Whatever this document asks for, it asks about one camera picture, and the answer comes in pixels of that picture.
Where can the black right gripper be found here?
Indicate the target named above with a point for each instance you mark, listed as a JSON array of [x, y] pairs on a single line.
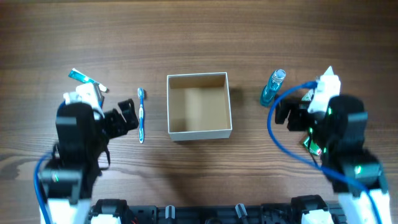
[[294, 113]]

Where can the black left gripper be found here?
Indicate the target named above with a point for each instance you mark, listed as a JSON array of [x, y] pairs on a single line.
[[115, 122]]

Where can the blue mouthwash bottle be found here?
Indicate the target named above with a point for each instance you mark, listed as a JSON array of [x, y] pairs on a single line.
[[273, 85]]

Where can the green white soap packet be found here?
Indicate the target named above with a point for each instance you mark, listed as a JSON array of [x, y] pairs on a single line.
[[311, 147]]

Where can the white lotion tube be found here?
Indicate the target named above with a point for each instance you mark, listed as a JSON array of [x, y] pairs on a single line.
[[329, 72]]

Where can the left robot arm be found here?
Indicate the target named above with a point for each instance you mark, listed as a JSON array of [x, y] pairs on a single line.
[[64, 178]]

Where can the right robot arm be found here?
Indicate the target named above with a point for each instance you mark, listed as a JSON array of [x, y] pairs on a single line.
[[357, 176]]

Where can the blue white toothbrush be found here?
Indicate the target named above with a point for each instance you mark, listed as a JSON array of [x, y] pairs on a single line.
[[141, 93]]

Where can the teal toothpaste tube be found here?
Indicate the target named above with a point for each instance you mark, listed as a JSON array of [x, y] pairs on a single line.
[[77, 75]]

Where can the white cardboard box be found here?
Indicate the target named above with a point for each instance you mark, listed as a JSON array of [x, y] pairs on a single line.
[[198, 106]]

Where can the black mounting rail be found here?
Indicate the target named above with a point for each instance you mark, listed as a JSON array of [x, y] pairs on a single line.
[[150, 214]]

